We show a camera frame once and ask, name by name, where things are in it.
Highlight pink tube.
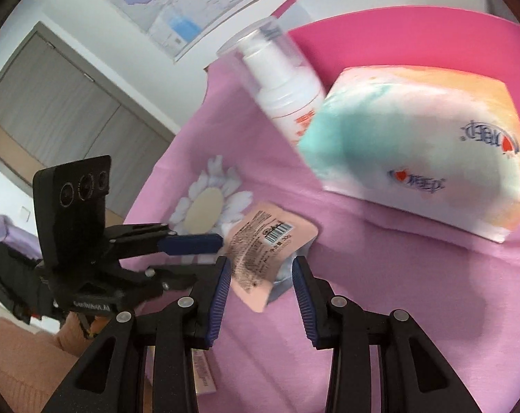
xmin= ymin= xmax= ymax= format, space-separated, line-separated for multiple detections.
xmin=190 ymin=348 xmax=220 ymax=396

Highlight pink storage box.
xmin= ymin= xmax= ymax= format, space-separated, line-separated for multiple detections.
xmin=271 ymin=0 xmax=520 ymax=142

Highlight pastel tissue pack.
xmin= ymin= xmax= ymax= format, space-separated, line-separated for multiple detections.
xmin=297 ymin=65 xmax=520 ymax=244

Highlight grey wardrobe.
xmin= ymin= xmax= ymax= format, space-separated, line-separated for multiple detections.
xmin=0 ymin=21 xmax=180 ymax=220

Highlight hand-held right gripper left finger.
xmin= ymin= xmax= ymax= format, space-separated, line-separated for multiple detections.
xmin=42 ymin=256 xmax=233 ymax=413

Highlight black bag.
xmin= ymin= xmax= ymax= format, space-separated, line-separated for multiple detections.
xmin=0 ymin=241 xmax=59 ymax=324

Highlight pink pouch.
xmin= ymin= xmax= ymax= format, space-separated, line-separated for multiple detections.
xmin=221 ymin=200 xmax=319 ymax=313

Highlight purple cloth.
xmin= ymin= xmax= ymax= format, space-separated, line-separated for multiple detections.
xmin=0 ymin=214 xmax=39 ymax=260

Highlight white pump bottle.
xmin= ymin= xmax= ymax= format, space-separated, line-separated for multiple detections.
xmin=217 ymin=16 xmax=328 ymax=149

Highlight person's left forearm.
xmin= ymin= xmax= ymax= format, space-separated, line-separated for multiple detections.
xmin=0 ymin=314 xmax=89 ymax=413

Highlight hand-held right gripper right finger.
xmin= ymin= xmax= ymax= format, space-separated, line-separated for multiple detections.
xmin=291 ymin=256 xmax=485 ymax=413

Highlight person's left hand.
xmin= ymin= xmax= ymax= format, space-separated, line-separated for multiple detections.
xmin=55 ymin=310 xmax=111 ymax=356

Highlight pink printed bedsheet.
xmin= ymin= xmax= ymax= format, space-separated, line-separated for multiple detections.
xmin=122 ymin=9 xmax=520 ymax=413

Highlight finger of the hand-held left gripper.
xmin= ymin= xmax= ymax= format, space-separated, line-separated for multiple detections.
xmin=114 ymin=266 xmax=202 ymax=307
xmin=105 ymin=222 xmax=225 ymax=260

